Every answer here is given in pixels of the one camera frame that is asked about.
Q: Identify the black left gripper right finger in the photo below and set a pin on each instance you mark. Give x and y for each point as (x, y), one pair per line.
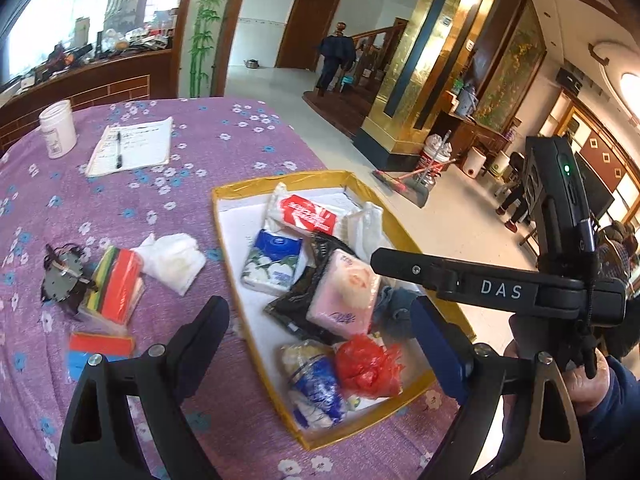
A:
(541, 439)

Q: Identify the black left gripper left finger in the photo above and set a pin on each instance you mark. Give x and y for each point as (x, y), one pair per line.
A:
(99, 440)

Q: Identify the red blue sponge bag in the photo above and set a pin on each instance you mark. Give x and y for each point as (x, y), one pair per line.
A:
(83, 345)

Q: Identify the colourful sponge pack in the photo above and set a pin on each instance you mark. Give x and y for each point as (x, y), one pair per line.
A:
(119, 287)

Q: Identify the red plastic bag ball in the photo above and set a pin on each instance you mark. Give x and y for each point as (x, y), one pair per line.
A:
(369, 369)

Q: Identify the pink tissue pack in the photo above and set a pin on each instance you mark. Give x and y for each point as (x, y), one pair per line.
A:
(345, 297)

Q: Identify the yellow taped white box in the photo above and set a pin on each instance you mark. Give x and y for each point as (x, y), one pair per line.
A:
(239, 212)

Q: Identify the blue Vinda tissue pack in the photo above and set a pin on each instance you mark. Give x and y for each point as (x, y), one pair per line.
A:
(313, 387)

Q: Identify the black plastic package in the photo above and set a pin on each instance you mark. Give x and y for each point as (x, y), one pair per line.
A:
(290, 310)

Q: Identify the blue floral tissue pack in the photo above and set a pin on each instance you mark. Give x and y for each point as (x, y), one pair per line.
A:
(271, 265)

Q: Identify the red label wet wipes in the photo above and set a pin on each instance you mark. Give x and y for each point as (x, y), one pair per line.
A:
(287, 210)

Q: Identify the blue cloth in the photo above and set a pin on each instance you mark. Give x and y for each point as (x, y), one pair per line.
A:
(391, 312)

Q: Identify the white plastic bag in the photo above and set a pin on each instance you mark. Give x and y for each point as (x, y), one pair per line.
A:
(364, 230)

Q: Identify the right hand on handle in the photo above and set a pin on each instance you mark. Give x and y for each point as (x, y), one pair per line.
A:
(587, 394)

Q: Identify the broom and dustpan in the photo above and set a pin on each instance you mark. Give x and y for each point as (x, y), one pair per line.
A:
(416, 185)

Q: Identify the white folded cloth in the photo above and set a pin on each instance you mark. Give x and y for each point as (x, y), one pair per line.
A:
(174, 260)

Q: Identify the purple floral tablecloth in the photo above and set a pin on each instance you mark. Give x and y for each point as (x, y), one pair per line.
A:
(164, 213)

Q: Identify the black pen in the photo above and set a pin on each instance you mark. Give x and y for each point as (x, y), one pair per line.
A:
(119, 160)

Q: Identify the white paper notepad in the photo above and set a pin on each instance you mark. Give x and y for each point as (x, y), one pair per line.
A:
(143, 145)

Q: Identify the white plastic jar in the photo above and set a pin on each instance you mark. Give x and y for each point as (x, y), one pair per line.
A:
(57, 128)

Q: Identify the person in dark coat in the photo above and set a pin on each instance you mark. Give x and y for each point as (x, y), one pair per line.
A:
(338, 52)

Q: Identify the wooden sideboard with clutter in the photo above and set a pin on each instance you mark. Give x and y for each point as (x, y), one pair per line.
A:
(149, 75)

